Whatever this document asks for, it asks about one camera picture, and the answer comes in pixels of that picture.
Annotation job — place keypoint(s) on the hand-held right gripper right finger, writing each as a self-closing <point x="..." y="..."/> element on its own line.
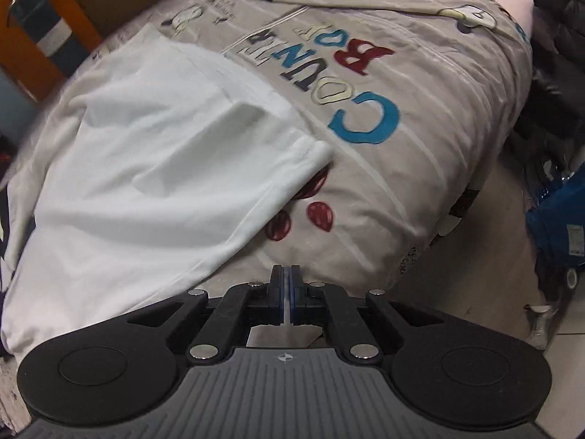
<point x="296" y="293"/>

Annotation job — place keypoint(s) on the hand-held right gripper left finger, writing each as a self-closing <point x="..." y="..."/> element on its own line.
<point x="277" y="293"/>

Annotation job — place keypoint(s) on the white t-shirt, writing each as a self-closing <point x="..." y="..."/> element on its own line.
<point x="151" y="164"/>

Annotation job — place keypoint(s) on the printed grey blanket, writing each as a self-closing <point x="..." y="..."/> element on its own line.
<point x="388" y="114"/>

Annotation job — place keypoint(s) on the blue plastic bag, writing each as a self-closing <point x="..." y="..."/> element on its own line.
<point x="555" y="224"/>

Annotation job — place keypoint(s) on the orange chair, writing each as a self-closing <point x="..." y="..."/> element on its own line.
<point x="34" y="27"/>

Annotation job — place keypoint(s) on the black puffer jacket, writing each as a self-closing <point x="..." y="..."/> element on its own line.
<point x="555" y="23"/>

